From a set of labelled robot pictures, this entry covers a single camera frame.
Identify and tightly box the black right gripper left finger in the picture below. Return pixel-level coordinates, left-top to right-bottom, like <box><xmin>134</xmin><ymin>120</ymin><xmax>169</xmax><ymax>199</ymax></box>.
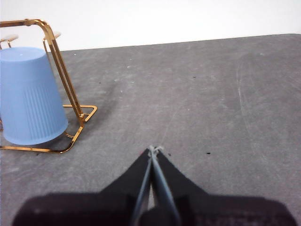
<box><xmin>11</xmin><ymin>147</ymin><xmax>153</xmax><ymax>226</ymax></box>

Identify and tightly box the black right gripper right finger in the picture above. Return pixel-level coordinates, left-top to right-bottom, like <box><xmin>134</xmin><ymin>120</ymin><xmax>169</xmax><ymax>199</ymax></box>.
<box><xmin>153</xmin><ymin>146</ymin><xmax>299</xmax><ymax>226</ymax></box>

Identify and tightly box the blue ribbed plastic cup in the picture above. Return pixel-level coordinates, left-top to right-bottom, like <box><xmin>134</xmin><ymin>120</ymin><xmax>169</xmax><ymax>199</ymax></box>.
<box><xmin>0</xmin><ymin>47</ymin><xmax>69</xmax><ymax>146</ymax></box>

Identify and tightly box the gold wire cup rack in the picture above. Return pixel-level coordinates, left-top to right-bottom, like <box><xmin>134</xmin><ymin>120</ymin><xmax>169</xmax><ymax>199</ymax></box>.
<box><xmin>0</xmin><ymin>18</ymin><xmax>98</xmax><ymax>154</ymax></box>

